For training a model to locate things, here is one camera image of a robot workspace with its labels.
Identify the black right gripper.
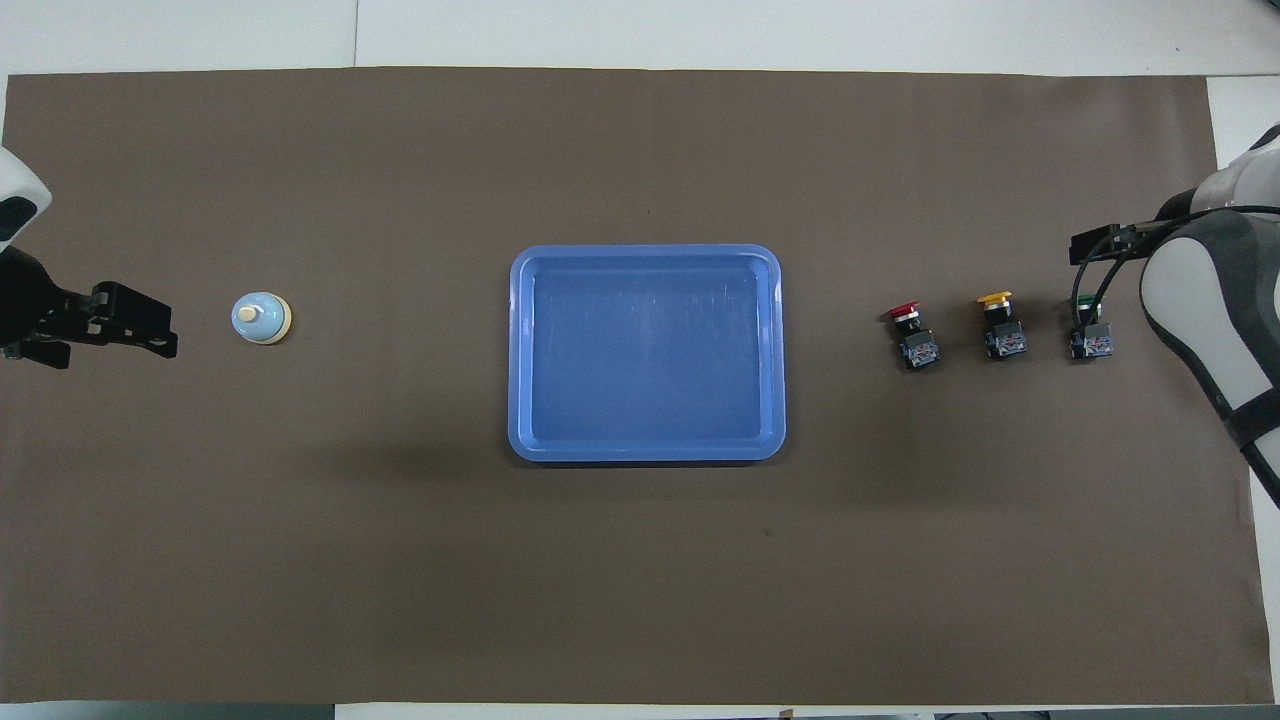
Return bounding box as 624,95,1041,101
1070,190,1216,265

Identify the brown table mat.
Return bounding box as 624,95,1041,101
0,67,1273,705

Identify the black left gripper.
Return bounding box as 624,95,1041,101
0,246,179,370

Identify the red push button switch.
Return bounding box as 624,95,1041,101
888,303,941,371

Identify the green push button switch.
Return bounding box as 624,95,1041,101
1070,293,1116,362

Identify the blue plastic tray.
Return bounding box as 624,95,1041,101
507,244,787,463

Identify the light blue call bell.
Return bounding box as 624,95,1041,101
231,291,294,347

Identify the yellow push button switch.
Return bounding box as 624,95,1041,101
976,291,1029,363

